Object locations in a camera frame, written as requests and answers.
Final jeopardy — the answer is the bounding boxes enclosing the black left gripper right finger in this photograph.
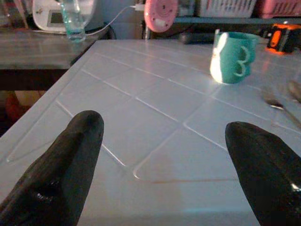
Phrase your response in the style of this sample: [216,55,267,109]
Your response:
[225,121,301,226]

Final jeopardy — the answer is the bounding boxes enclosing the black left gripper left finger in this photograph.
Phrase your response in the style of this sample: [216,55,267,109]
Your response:
[0,110,104,226]

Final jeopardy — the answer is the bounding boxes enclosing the silver metal fork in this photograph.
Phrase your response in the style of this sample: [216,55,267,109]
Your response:
[262,86,301,129]

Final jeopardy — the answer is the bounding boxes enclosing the red round object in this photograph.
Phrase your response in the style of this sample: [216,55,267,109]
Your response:
[6,90,47,123]

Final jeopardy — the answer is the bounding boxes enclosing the dark wooden table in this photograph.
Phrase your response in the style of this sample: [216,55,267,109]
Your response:
[0,28,116,91]

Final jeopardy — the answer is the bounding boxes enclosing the white plastic folding table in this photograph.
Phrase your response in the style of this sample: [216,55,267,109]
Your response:
[0,39,301,226]

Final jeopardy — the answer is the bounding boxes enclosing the teal mug with white rabbit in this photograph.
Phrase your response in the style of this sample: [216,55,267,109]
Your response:
[209,32,259,85]

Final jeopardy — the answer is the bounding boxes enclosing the orange and black device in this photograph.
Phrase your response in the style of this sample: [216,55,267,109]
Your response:
[265,22,301,55]

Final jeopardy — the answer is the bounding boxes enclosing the clear plastic water bottle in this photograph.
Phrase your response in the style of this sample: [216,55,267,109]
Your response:
[60,0,87,43]

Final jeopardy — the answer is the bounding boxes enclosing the white kitchen appliance with display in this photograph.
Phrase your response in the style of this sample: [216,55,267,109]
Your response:
[32,0,97,32]

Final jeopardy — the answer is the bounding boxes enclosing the dark metal shelf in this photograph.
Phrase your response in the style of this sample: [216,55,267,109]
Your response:
[141,16,301,40]

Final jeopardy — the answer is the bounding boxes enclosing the pink plastic basket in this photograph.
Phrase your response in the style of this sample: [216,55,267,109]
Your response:
[255,0,301,19]

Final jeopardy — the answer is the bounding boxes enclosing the white plastic basket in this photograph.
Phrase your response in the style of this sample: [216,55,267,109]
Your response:
[199,0,258,18]

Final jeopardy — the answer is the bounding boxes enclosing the pink round handheld fan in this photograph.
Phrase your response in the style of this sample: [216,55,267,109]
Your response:
[143,0,179,33]

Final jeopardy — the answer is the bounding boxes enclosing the thin white charger cable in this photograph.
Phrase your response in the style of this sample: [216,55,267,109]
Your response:
[84,6,137,36]

